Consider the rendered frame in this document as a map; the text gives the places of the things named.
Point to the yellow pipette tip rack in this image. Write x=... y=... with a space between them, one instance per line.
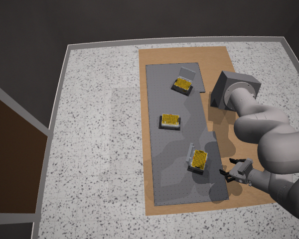
x=170 y=119
x=199 y=159

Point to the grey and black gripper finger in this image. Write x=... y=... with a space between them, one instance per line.
x=236 y=161
x=226 y=174

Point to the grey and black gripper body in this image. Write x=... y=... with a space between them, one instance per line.
x=234 y=173

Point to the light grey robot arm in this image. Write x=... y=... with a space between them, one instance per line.
x=278 y=146

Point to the yellow tip rack plate with holes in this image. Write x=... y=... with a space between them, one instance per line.
x=182 y=83

